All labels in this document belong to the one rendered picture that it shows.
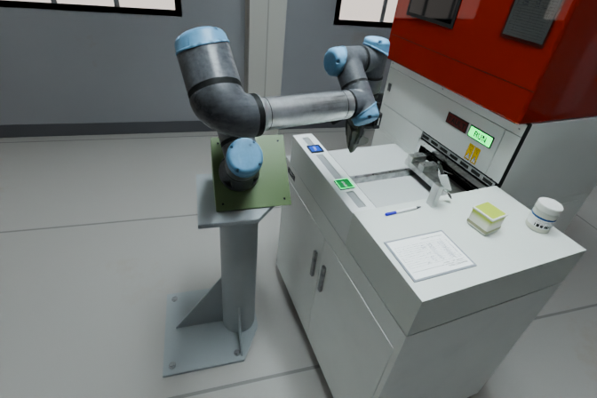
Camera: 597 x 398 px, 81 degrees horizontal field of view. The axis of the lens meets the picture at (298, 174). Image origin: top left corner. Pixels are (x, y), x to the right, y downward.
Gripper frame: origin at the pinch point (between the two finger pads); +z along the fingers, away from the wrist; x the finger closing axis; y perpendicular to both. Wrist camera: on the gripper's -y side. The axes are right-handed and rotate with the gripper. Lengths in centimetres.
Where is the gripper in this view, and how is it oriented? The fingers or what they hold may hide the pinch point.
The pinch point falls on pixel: (349, 148)
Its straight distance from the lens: 117.6
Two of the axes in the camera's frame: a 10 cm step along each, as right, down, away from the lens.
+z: -0.9, 8.3, 5.4
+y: 9.3, -1.2, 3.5
